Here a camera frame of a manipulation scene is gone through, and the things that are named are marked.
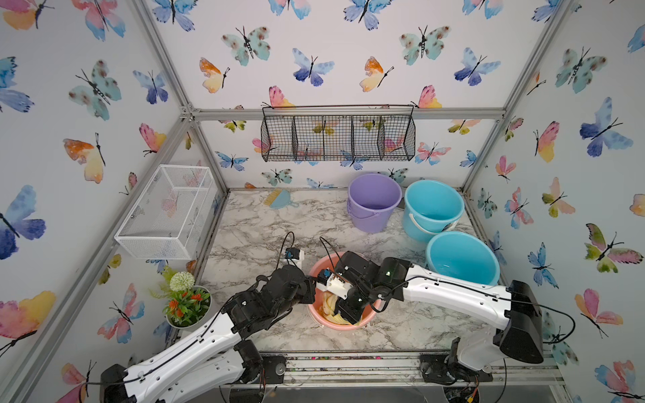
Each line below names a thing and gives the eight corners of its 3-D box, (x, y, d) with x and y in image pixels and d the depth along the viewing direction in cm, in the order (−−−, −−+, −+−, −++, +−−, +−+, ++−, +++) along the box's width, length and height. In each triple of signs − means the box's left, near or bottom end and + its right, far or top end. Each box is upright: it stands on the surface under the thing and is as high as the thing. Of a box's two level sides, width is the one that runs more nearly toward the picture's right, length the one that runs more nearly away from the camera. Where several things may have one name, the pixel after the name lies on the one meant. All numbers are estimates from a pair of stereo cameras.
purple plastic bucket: (349, 241, 105) (351, 213, 91) (347, 202, 119) (349, 173, 104) (396, 240, 105) (406, 213, 91) (389, 202, 118) (397, 173, 104)
